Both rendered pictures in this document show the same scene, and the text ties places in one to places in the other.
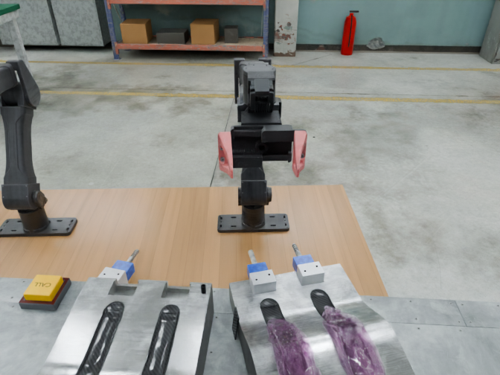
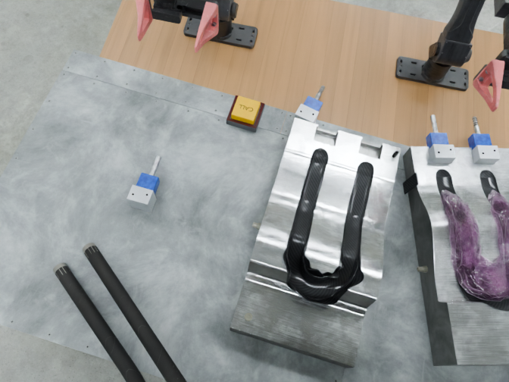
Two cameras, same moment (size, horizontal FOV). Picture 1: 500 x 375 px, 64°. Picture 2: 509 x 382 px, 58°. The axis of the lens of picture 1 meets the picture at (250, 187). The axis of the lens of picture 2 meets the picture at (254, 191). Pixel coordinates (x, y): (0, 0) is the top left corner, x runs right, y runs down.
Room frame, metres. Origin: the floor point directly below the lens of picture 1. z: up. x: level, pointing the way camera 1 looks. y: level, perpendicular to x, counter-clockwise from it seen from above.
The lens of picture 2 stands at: (0.01, 0.36, 1.82)
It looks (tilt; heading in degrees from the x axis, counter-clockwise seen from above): 67 degrees down; 5
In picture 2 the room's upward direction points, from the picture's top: 9 degrees clockwise
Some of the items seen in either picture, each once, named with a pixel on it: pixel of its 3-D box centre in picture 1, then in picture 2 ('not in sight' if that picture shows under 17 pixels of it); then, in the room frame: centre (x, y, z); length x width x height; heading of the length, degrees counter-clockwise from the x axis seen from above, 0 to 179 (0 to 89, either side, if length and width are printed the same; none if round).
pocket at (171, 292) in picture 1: (177, 295); (368, 151); (0.57, 0.15, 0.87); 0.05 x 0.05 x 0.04; 86
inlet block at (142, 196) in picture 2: not in sight; (149, 180); (0.39, 0.63, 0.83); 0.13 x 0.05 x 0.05; 177
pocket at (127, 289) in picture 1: (125, 293); (324, 139); (0.58, 0.26, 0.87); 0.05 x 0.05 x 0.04; 86
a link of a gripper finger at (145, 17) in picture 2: not in sight; (154, 18); (0.54, 0.61, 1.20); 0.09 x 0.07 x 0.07; 2
